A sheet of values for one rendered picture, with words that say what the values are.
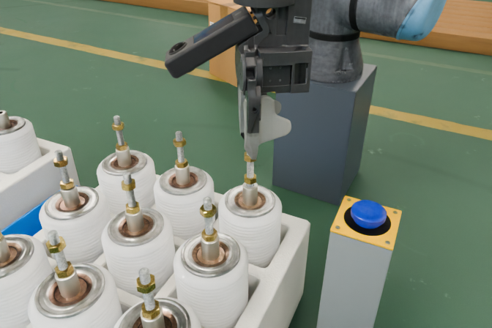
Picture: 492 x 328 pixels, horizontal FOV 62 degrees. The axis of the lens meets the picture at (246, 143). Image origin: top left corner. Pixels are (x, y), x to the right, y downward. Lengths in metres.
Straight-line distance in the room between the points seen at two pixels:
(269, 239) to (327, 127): 0.38
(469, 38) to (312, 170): 1.43
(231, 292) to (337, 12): 0.57
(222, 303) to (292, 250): 0.16
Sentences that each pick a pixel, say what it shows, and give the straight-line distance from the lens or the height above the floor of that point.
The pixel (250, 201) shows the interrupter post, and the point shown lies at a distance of 0.60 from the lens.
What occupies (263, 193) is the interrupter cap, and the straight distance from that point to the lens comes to 0.63.
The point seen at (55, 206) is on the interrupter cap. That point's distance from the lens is 0.67.
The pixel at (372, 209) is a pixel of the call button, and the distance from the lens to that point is 0.50.
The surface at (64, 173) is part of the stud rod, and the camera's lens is 0.63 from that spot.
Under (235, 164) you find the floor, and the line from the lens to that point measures 1.15.
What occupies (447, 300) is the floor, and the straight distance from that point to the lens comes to 0.89.
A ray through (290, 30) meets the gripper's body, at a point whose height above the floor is 0.51.
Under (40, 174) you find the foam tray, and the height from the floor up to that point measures 0.16.
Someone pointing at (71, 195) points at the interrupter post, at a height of 0.27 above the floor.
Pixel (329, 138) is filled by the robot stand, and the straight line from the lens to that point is 0.93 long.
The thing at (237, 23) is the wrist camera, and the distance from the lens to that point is 0.47.
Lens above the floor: 0.64
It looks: 31 degrees down
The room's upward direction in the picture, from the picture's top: straight up
